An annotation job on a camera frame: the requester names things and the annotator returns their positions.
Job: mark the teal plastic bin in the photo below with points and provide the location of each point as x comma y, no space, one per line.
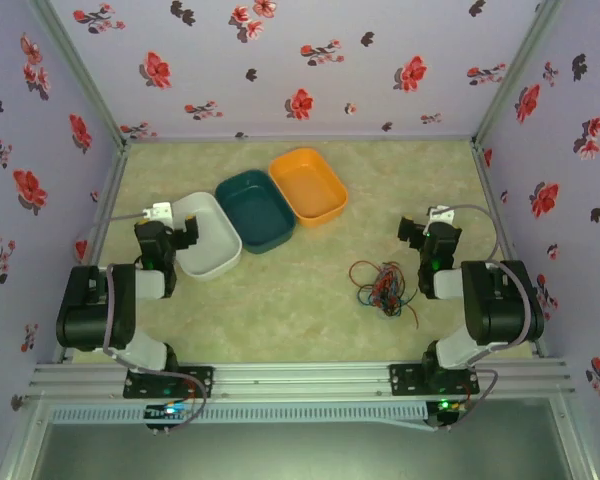
252,215

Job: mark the aluminium lower frame bar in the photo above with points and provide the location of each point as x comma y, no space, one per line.
22,440
572,440

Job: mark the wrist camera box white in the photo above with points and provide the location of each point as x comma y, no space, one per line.
159,212
441,215

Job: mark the white plastic bin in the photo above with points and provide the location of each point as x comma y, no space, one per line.
212,252

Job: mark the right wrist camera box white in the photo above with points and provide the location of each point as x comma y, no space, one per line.
441,215

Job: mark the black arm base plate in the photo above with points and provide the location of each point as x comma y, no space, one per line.
405,380
200,382

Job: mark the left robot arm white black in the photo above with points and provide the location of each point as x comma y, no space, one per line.
90,320

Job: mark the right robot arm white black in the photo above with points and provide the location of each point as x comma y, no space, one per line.
500,310

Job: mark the aluminium mounting rail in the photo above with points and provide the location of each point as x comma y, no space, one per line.
300,380

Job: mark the small circuit board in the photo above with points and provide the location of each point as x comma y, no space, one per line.
167,412
445,407

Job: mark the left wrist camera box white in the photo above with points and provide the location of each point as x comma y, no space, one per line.
159,212

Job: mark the aluminium frame post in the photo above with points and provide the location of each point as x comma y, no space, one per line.
80,75
515,70

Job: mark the orange plastic bin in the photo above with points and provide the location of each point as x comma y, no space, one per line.
305,185

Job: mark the aluminium table side rail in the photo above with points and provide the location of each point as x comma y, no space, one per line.
482,165
107,200

